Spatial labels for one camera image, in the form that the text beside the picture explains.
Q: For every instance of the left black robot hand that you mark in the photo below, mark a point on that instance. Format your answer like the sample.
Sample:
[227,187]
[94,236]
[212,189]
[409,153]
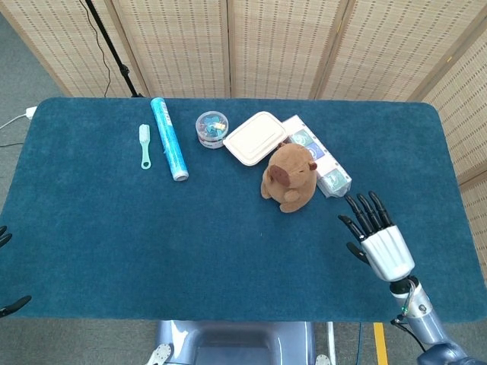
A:
[4,235]

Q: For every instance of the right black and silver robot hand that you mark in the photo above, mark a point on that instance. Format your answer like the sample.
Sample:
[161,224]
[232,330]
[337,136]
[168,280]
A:
[388,251]

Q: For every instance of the brown capybara plush toy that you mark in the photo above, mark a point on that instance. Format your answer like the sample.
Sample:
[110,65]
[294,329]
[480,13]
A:
[293,178]

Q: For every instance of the yellow floor tape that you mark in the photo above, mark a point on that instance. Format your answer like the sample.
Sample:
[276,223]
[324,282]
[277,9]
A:
[380,344]

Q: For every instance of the white power strip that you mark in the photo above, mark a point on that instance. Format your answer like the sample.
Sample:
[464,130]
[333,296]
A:
[30,112]

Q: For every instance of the blue table mat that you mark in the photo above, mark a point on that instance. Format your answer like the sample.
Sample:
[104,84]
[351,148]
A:
[152,247]

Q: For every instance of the beige lidded lunch box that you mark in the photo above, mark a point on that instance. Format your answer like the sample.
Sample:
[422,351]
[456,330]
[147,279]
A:
[255,138]

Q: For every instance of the blue-grey robot torso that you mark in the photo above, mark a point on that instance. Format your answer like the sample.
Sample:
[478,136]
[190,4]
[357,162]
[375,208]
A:
[236,342]

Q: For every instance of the blue roll of plastic bags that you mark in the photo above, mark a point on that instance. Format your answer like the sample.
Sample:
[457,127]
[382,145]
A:
[167,140]

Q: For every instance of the black tripod stand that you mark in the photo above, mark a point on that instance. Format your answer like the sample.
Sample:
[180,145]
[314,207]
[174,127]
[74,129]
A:
[114,53]

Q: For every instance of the clear jar of coloured clips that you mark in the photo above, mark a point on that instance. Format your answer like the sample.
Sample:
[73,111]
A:
[211,131]

